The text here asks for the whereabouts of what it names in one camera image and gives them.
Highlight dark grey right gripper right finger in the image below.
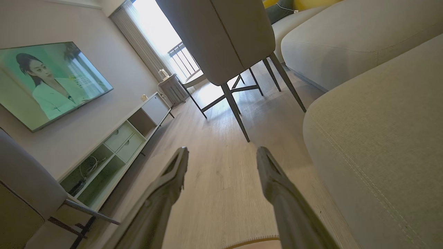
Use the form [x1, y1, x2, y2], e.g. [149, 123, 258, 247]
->
[256, 146, 340, 249]

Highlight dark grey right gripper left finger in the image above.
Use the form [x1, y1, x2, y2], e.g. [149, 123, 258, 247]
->
[102, 147, 189, 249]

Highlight white tv cabinet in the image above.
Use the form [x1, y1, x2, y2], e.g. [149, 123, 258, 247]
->
[57, 92, 175, 212]

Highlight grey ribbed side table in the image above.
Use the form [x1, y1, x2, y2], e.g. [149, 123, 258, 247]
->
[159, 73, 189, 107]

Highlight small chair with dark legs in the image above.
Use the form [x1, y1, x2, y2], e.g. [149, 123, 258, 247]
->
[180, 68, 245, 119]

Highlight grey upholstered dining chair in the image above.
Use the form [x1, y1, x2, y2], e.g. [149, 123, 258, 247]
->
[156, 0, 307, 143]
[0, 127, 121, 249]

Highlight beige fabric sofa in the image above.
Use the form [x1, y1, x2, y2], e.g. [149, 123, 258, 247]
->
[271, 0, 443, 249]

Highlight black balcony railing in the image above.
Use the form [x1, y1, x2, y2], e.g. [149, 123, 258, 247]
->
[168, 41, 200, 79]

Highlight grey sheer curtain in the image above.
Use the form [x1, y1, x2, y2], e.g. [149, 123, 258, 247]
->
[110, 0, 173, 82]

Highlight dark green cushion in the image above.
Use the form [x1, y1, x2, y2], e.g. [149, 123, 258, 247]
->
[266, 0, 295, 25]

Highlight yellow cushion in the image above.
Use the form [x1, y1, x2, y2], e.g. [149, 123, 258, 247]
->
[262, 0, 343, 11]

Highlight black cables in cabinet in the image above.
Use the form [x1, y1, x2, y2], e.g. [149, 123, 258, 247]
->
[68, 156, 108, 197]

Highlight wall-mounted flat television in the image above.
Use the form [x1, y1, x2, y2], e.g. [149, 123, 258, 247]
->
[0, 41, 114, 133]

